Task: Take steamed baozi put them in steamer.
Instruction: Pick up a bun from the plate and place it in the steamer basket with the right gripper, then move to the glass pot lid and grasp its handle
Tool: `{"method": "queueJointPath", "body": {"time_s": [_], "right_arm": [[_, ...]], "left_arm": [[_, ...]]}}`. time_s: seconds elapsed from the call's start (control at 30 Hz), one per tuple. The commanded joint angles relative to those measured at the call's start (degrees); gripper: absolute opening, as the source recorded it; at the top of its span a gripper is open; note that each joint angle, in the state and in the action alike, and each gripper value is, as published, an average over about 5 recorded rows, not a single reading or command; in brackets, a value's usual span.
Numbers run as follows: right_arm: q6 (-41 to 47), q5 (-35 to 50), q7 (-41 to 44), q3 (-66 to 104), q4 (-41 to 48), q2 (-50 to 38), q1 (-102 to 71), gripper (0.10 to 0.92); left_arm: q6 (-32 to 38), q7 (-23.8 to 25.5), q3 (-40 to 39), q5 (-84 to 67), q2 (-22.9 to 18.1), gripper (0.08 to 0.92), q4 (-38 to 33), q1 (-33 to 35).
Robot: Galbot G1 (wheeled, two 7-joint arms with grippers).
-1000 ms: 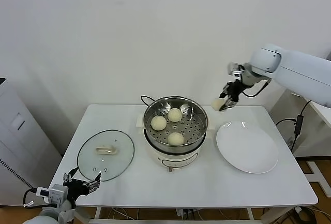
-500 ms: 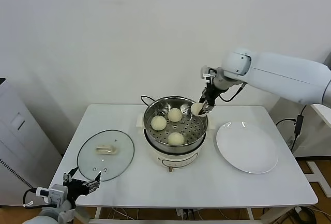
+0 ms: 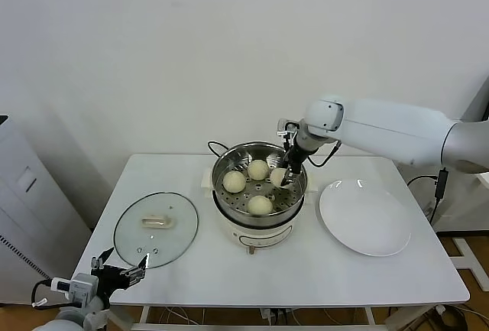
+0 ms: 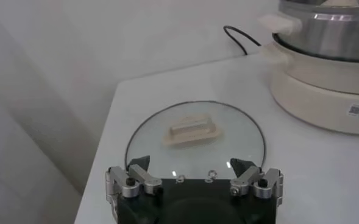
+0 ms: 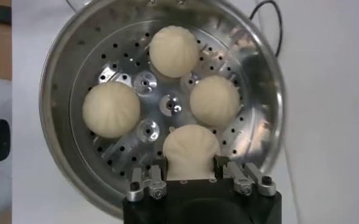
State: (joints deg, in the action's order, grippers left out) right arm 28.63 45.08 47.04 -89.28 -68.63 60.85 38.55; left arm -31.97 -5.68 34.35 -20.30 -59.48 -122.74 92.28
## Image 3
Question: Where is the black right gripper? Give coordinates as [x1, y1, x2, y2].
[280, 136, 306, 189]

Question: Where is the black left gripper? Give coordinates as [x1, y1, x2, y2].
[90, 246, 151, 294]

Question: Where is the white steamed baozi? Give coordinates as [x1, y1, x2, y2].
[222, 170, 248, 194]
[247, 194, 274, 216]
[247, 159, 270, 181]
[270, 167, 288, 188]

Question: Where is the glass lid with cream handle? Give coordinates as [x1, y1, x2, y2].
[113, 192, 200, 270]

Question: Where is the stainless steel steamer basket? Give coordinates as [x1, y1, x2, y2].
[211, 141, 308, 225]

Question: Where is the cream electric cooker base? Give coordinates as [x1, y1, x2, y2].
[201, 168, 319, 255]

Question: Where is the white round plate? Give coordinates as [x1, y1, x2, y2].
[319, 178, 413, 258]

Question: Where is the white cabinet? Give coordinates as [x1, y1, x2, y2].
[0, 115, 92, 305]

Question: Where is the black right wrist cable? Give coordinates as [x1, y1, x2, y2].
[307, 141, 342, 167]

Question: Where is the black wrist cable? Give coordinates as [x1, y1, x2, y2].
[31, 279, 57, 308]
[307, 141, 342, 167]

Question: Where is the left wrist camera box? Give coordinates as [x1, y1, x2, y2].
[49, 273, 99, 307]

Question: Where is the white table frame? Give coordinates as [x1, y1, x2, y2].
[108, 303, 436, 331]

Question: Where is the black cooker power cord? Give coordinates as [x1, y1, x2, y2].
[207, 140, 232, 158]

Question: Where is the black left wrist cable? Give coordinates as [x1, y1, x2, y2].
[31, 279, 57, 308]

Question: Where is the black cable with adapter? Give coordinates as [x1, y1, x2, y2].
[406, 168, 450, 225]

